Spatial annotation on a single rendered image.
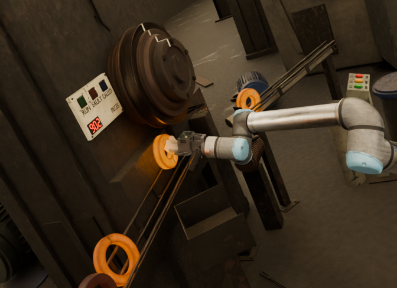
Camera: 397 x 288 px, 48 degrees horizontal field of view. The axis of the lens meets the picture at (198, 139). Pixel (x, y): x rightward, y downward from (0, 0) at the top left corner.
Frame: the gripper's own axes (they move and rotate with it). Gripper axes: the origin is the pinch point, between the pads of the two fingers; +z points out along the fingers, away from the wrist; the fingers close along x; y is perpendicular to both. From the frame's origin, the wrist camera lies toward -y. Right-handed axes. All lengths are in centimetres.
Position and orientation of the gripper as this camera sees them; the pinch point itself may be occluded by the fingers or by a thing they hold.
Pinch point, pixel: (164, 147)
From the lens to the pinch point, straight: 194.2
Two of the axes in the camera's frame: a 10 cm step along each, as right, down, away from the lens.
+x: -3.3, 4.8, -8.1
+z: -9.4, -0.6, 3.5
